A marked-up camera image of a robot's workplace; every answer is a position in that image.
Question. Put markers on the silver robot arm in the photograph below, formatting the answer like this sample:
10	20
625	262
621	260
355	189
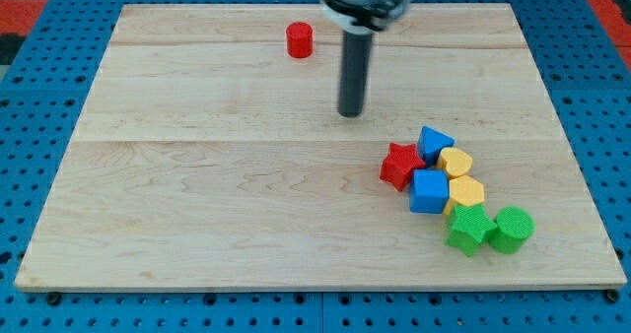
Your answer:
359	20

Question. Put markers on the yellow hexagon block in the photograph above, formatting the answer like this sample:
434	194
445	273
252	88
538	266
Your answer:
464	190

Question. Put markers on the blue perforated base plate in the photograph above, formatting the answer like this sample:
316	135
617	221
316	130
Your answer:
49	78

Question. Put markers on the green star block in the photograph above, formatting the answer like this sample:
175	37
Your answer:
468	228

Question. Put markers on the blue cube block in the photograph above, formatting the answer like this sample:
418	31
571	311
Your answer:
428	191

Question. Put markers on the blue triangle block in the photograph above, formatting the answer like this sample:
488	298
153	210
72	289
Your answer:
430	144

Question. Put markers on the green cylinder block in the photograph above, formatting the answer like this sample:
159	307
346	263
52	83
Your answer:
514	227

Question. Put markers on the yellow heart block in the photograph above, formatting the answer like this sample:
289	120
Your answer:
454	162

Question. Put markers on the red cylinder block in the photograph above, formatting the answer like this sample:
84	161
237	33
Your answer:
299	38

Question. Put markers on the light wooden board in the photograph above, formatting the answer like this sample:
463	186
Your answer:
207	159

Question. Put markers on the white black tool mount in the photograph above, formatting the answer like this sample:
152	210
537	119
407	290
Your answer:
364	16

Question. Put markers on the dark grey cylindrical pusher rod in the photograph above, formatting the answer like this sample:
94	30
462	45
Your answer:
354	67

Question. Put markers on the red star block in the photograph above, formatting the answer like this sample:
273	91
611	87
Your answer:
399	164

